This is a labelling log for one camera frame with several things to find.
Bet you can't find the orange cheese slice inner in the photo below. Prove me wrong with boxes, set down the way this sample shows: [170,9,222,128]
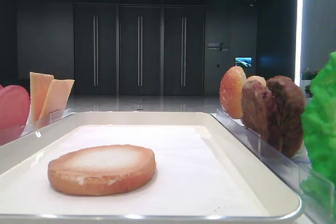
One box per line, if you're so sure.
[39,79,75,120]

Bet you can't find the brown meat patty outer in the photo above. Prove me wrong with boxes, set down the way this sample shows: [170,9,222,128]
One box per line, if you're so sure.
[267,76,306,157]

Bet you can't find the clear acrylic rack left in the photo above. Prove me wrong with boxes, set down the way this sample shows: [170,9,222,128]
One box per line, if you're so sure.
[1,109,73,146]

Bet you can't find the white rectangular metal tray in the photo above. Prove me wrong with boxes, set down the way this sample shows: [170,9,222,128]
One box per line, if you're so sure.
[1,112,303,223]

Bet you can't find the dark triple door cabinet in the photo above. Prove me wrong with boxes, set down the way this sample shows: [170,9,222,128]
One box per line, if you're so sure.
[73,4,205,95]

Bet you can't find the small wall display screen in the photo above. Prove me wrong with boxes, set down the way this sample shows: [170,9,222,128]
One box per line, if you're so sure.
[235,57,252,68]

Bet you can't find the potted plant background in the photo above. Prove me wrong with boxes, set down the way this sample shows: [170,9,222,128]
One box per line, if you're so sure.
[300,68,319,98]

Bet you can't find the clear acrylic rack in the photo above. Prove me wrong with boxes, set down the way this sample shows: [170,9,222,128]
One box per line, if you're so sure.
[215,109,335,223]
[1,109,73,146]

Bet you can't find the brown meat patty inner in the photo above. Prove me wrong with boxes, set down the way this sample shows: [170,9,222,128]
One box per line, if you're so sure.
[241,80,274,141]

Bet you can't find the orange cheese slice outer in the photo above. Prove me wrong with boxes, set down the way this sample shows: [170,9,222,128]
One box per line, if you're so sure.
[29,72,54,122]

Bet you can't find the sesame bun top half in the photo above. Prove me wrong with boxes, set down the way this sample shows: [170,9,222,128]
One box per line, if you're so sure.
[219,66,247,119]

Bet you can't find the orange cheese slice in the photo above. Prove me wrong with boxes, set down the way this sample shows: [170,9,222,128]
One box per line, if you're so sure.
[29,72,54,122]
[39,79,75,120]

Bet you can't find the green lettuce leaf in holder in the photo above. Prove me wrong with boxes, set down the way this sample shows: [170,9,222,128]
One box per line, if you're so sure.
[302,52,335,207]

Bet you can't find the plain bun half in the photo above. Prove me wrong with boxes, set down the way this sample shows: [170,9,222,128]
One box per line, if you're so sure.
[247,76,267,87]

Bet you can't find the clear acrylic rack right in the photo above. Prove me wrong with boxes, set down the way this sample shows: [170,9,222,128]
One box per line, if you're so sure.
[215,109,335,223]

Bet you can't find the brown meat patty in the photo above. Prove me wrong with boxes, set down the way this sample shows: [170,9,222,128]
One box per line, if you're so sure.
[267,76,306,157]
[241,80,274,141]

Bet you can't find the bread slice on tray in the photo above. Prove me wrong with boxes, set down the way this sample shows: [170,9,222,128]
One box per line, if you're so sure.
[47,145,156,196]

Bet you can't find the red tomato slice outer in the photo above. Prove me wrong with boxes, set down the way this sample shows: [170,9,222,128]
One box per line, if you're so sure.
[1,85,30,131]

